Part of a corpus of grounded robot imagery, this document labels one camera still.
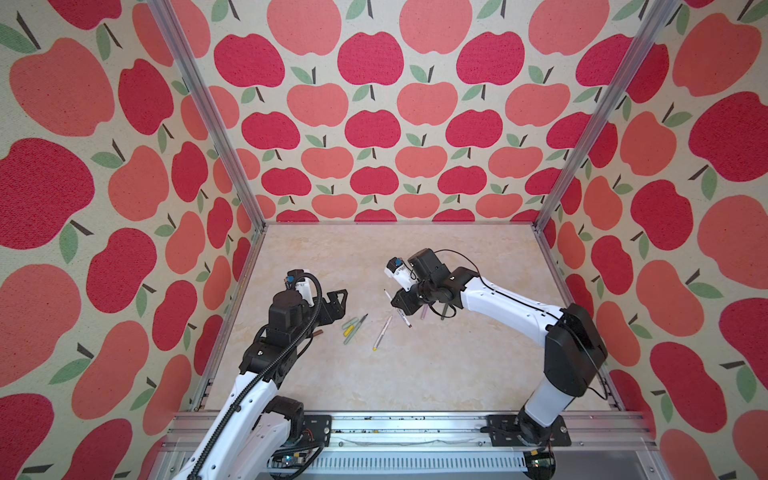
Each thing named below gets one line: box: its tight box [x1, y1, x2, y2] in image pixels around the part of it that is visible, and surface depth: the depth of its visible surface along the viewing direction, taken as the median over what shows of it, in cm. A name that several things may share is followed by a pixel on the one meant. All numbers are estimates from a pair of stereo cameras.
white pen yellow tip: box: [372, 315, 393, 352], surface depth 92 cm
